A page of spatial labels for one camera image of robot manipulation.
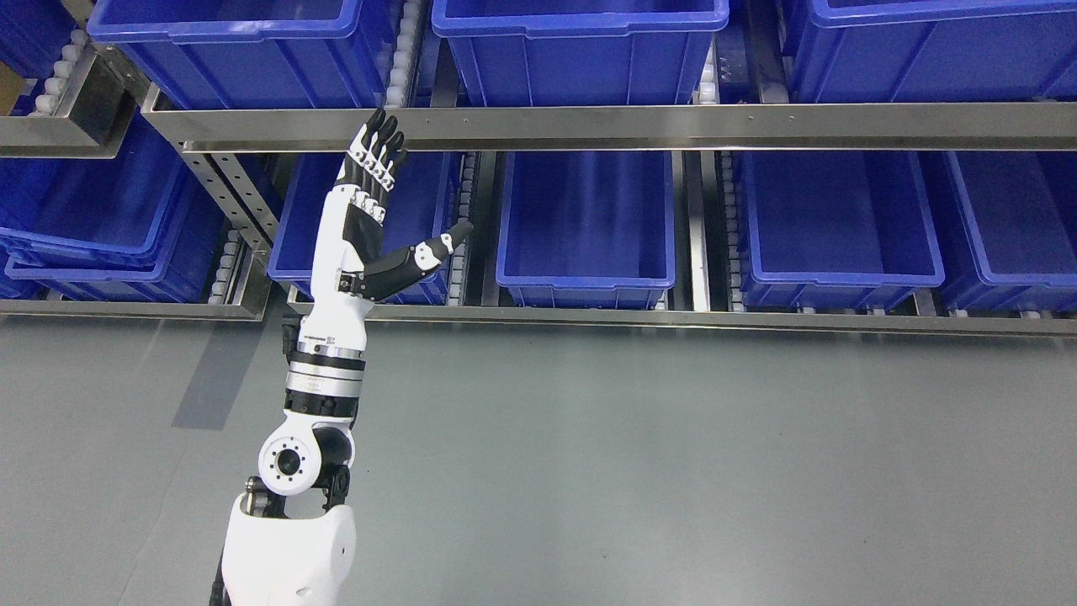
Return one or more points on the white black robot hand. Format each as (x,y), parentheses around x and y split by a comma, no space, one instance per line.
(351,273)

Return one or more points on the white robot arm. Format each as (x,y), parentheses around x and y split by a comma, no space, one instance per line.
(290,538)

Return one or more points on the blue bin lower middle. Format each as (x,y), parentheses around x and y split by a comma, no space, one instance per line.
(587,229)

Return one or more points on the blue bin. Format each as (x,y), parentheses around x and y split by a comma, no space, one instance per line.
(421,206)
(256,54)
(587,229)
(1005,228)
(844,52)
(835,229)
(579,53)

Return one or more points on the blue bin upper middle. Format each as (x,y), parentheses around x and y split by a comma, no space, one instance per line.
(579,53)

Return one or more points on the steel shelf rack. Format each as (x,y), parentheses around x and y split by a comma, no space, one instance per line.
(107,90)

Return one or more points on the blue bin lower left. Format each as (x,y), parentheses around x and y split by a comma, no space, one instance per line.
(421,206)

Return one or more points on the blue stacked bins far left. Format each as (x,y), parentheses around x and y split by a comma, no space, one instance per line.
(136,228)

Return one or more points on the blue bin upper left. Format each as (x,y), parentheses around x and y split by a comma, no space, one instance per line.
(256,54)

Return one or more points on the blue bin upper right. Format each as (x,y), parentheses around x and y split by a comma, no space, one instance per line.
(844,52)

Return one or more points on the blue bin lower far right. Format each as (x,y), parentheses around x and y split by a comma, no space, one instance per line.
(1005,228)

